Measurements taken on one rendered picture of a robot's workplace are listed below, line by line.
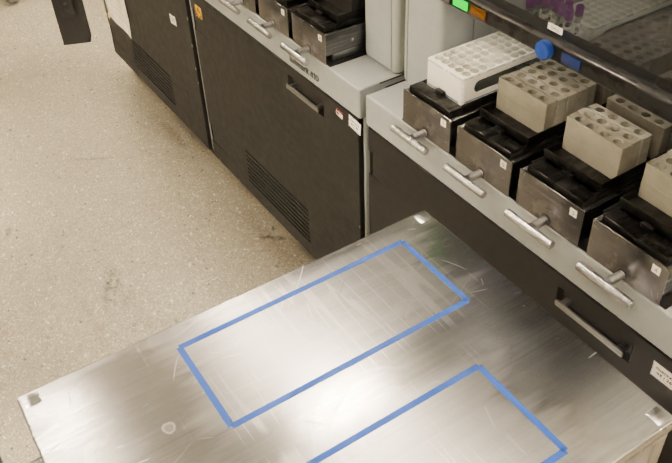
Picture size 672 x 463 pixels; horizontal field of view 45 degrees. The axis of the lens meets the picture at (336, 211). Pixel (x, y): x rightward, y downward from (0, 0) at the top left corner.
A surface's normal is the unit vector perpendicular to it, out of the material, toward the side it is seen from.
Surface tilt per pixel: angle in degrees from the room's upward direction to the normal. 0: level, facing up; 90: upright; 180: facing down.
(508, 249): 90
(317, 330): 0
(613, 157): 90
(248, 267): 0
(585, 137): 90
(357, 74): 0
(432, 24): 90
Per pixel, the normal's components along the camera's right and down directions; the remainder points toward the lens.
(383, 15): -0.84, 0.37
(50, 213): -0.04, -0.77
